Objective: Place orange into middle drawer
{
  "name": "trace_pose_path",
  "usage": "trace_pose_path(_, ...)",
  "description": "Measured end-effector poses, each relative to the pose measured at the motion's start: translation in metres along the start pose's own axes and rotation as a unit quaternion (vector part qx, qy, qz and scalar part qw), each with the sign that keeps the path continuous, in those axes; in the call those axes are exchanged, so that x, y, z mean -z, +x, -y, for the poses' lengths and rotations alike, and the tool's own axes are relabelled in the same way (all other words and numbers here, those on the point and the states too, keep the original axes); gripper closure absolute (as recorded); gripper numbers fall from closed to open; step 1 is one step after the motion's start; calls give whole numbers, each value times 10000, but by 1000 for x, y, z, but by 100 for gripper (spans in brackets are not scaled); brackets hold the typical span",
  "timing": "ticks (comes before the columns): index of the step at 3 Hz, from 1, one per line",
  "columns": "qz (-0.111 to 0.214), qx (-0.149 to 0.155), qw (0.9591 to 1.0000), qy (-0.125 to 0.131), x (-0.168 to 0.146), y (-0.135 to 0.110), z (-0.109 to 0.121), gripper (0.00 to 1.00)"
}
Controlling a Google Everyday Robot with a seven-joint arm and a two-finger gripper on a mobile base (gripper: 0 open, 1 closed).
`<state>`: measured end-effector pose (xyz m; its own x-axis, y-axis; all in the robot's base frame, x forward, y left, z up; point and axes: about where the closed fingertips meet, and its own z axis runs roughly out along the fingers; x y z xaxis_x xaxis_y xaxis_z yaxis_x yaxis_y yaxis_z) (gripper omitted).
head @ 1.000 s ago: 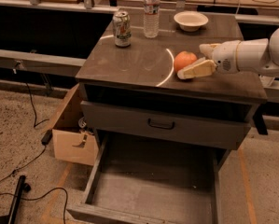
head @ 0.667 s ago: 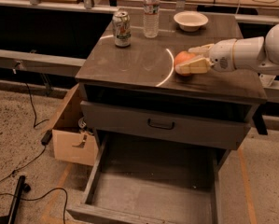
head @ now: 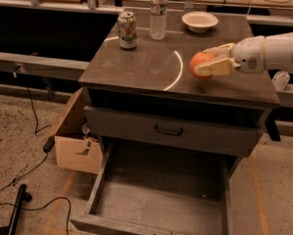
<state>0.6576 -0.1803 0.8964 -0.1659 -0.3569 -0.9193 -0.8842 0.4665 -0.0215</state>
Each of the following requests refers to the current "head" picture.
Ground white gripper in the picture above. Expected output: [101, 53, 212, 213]
[194, 36, 265, 76]

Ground orange fruit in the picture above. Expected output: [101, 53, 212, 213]
[190, 52, 215, 79]

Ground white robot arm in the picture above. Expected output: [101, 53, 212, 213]
[193, 32, 293, 76]

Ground grey drawer cabinet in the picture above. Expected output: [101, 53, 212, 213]
[78, 8, 281, 159]

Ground open grey bottom drawer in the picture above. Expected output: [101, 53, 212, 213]
[71, 139, 233, 235]

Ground white paper bowl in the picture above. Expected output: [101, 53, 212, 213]
[182, 12, 219, 33]

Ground clear sanitizer bottle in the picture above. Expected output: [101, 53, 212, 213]
[272, 70, 290, 91]

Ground clear plastic water bottle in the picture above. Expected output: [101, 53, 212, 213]
[150, 0, 168, 40]

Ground green soda can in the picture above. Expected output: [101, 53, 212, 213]
[118, 11, 137, 50]

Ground cardboard box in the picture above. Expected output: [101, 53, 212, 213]
[52, 89, 103, 174]

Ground black floor stand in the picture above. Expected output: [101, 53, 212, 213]
[0, 184, 32, 235]

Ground grey middle drawer with handle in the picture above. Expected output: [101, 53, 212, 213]
[84, 106, 263, 157]

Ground grey metal rail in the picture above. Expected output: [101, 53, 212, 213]
[0, 52, 89, 81]

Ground black power cable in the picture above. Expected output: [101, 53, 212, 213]
[0, 87, 72, 235]

